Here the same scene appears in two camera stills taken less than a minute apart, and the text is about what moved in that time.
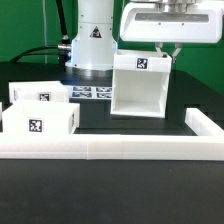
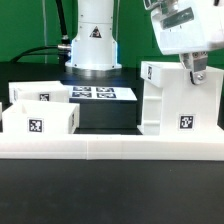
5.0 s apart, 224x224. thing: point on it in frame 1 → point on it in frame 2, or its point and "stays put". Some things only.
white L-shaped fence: [206, 145] stays put
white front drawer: [37, 117] stays put
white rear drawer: [50, 90] stays put
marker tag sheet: [91, 92] stays put
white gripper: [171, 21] → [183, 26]
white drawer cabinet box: [140, 83] → [176, 106]
